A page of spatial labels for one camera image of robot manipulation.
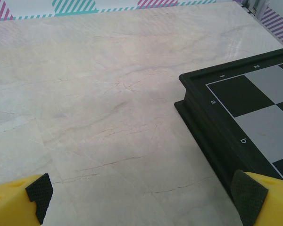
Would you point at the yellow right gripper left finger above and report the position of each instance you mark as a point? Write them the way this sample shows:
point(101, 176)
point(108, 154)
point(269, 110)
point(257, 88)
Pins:
point(11, 204)

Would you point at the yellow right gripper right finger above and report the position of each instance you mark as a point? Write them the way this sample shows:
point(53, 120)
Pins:
point(273, 204)

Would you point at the black and grey chessboard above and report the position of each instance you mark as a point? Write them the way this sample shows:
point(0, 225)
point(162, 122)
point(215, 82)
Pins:
point(240, 96)

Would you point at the aluminium frame post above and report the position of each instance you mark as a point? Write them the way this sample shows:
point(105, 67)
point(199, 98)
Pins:
point(259, 5)

